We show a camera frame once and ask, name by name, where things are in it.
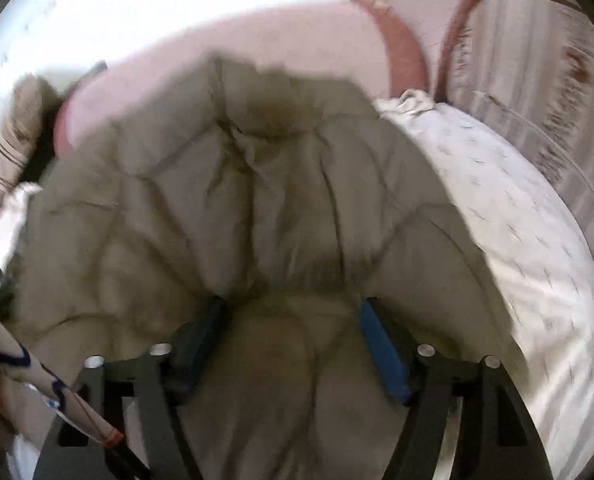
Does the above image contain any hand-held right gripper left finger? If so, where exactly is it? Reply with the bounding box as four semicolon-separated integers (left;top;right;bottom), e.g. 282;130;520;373
32;295;234;480

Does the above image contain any white tube with blue print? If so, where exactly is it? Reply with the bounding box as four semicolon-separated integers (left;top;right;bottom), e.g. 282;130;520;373
0;297;125;448

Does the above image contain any brown quilted jacket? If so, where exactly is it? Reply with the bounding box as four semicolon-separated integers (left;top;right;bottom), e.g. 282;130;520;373
7;52;508;480

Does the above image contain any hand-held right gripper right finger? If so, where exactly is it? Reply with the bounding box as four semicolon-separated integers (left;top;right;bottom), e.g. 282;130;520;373
359;296;554;480

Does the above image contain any black cloth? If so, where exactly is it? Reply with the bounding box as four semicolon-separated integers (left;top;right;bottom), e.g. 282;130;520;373
20;142;58;183

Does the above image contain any white bed sheet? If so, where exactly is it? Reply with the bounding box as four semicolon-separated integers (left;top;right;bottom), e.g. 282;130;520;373
0;89;594;480

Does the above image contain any pink striped floral pillow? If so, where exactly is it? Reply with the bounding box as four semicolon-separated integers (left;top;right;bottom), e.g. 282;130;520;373
0;74;54;242

